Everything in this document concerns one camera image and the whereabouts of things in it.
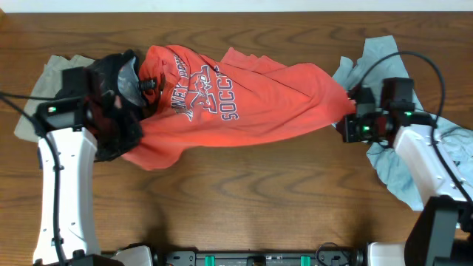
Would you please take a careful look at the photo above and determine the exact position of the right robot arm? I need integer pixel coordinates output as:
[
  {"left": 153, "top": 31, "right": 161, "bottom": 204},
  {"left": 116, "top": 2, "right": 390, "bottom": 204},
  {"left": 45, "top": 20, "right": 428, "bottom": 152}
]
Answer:
[{"left": 336, "top": 78, "right": 472, "bottom": 265}]

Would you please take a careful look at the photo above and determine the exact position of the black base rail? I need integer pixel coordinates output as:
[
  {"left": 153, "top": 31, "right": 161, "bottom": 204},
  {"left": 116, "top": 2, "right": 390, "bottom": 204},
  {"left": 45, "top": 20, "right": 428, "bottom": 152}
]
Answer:
[{"left": 110, "top": 242, "right": 367, "bottom": 266}]

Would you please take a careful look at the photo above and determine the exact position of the light blue t-shirt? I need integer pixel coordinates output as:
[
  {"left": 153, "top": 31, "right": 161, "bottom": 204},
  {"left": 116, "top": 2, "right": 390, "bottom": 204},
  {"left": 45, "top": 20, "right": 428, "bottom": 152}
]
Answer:
[{"left": 333, "top": 36, "right": 472, "bottom": 211}]

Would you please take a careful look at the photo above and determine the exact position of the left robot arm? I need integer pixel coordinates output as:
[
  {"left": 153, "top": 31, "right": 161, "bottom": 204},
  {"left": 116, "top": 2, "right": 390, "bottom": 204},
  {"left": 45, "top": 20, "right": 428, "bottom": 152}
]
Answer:
[{"left": 33, "top": 67, "right": 120, "bottom": 266}]

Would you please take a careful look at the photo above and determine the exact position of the beige folded garment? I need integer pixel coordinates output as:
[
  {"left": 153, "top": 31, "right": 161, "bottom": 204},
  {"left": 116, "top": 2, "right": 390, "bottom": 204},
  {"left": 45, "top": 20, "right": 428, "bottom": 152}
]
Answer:
[{"left": 14, "top": 55, "right": 95, "bottom": 143}]

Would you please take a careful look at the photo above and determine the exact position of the black orange patterned shirt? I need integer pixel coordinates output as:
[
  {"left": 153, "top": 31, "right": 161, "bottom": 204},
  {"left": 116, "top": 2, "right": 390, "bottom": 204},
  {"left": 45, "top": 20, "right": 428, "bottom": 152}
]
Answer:
[{"left": 87, "top": 50, "right": 159, "bottom": 162}]

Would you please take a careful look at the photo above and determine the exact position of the red soccer t-shirt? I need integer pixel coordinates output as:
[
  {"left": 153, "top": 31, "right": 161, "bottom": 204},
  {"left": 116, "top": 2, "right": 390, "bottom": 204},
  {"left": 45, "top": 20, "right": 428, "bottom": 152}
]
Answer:
[{"left": 124, "top": 45, "right": 355, "bottom": 170}]

